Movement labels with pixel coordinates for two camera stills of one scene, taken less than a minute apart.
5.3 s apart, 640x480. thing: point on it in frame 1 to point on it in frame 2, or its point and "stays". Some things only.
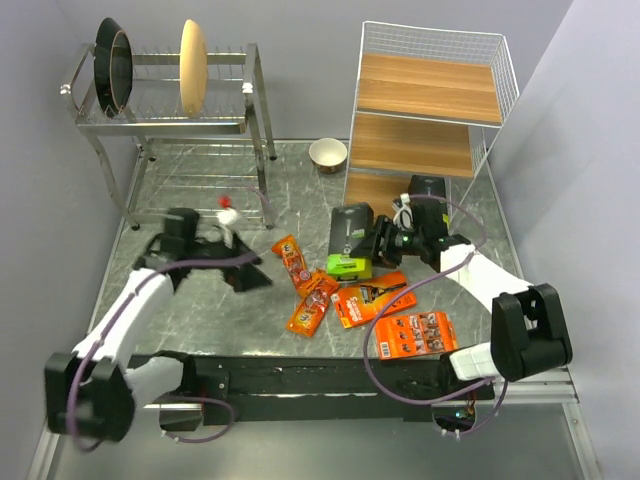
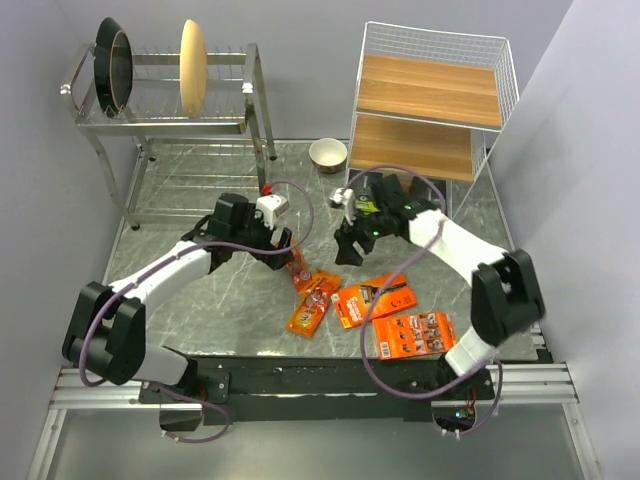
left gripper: [246, 278] to [252, 216]
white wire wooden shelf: [430, 104] stays
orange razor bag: [314, 296] stays
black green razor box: [427, 208] stays
